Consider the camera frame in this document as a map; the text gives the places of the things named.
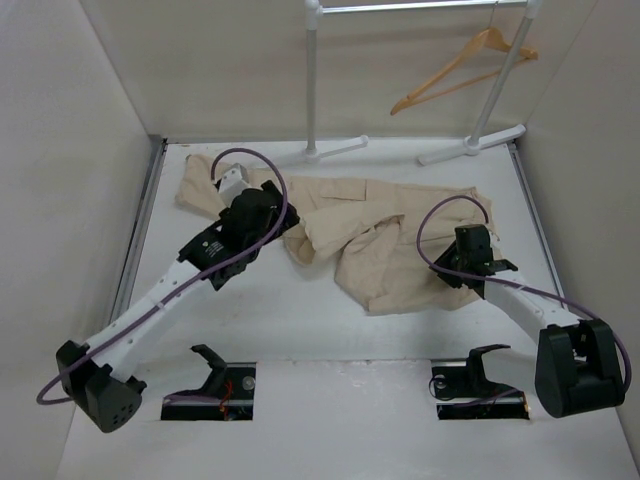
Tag white clothes rack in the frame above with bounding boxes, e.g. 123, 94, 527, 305
251, 0, 544, 174

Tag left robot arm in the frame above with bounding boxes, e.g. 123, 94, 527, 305
55, 181, 299, 433

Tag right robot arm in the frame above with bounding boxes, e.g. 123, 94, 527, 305
431, 224, 626, 418

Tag beige trousers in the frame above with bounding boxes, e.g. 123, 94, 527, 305
173, 153, 496, 316

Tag wooden clothes hanger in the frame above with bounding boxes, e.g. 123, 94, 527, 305
390, 27, 513, 116

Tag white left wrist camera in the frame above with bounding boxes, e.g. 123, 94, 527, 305
217, 163, 251, 204

